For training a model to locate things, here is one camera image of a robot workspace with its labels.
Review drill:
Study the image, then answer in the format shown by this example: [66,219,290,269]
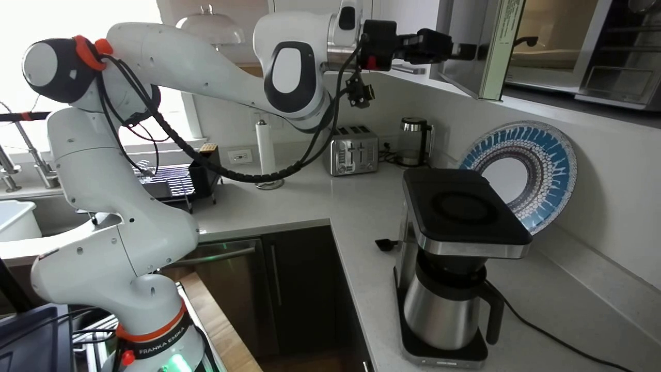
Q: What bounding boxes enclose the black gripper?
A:
[358,20,487,70]

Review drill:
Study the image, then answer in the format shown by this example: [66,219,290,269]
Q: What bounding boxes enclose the black microwave door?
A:
[431,0,525,102]

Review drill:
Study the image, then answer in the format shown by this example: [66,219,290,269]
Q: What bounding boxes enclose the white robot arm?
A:
[22,5,459,372]

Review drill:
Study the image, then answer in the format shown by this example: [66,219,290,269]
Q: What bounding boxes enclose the silver microwave oven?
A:
[506,0,661,113]

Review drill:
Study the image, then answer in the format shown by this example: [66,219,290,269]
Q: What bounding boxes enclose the white upper cabinet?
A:
[269,0,439,33]

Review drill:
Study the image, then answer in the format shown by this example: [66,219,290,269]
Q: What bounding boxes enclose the steel electric kettle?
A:
[397,119,431,167]

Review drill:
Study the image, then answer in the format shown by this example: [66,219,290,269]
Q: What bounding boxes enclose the blue white decorative plate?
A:
[459,120,577,237]

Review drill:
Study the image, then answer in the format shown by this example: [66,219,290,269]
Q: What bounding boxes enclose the silver toaster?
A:
[323,126,379,177]

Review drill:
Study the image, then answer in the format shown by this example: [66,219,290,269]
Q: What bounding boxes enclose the small black object on counter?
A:
[373,239,398,253]

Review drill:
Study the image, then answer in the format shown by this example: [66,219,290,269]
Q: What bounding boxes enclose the white paper towel roll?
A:
[253,120,282,191]

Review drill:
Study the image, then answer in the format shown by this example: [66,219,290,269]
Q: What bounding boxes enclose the steel coffee carafe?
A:
[403,253,503,351]

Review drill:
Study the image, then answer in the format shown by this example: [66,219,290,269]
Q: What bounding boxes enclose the black steel coffee maker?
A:
[392,169,530,368]

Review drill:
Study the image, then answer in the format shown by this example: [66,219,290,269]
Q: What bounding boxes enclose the white pendant lamp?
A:
[176,5,246,47]

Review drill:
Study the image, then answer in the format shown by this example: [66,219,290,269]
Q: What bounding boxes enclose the dark lower cabinets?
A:
[165,227,372,372]

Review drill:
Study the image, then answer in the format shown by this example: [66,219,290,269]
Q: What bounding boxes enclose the black dish rack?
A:
[137,159,220,210]

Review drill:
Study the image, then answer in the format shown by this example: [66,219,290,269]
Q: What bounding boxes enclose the wooden board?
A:
[180,273,261,372]

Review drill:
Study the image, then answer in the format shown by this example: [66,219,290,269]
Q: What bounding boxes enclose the white wall outlet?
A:
[227,147,253,166]

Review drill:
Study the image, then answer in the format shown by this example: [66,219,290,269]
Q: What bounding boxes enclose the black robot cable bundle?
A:
[95,40,378,187]

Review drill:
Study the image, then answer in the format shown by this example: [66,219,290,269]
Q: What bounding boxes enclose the black coffee maker power cord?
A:
[493,291,632,372]

